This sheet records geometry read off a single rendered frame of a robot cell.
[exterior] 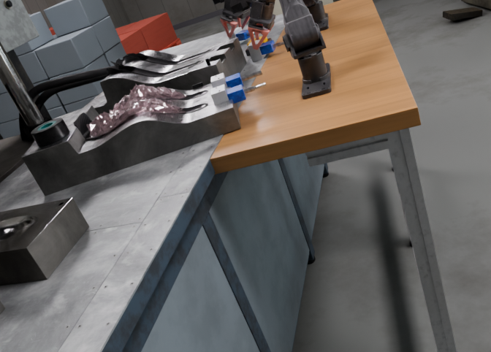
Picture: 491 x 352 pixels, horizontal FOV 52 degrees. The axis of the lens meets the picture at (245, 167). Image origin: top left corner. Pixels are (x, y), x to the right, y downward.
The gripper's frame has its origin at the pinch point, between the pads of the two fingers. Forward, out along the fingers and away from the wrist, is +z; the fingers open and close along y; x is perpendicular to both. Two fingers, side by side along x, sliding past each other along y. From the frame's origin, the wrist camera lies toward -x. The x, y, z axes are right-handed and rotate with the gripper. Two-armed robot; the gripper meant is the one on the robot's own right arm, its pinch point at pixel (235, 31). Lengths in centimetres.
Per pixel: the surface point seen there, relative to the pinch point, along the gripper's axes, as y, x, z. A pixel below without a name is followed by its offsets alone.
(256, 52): 23.9, 23.7, -10.6
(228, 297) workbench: 93, 63, 7
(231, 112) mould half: 71, 46, -25
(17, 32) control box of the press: 47, -69, 7
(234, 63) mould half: 35.7, 23.1, -12.1
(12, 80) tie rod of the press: 69, -43, 7
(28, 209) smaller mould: 115, 29, -19
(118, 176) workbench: 92, 30, -11
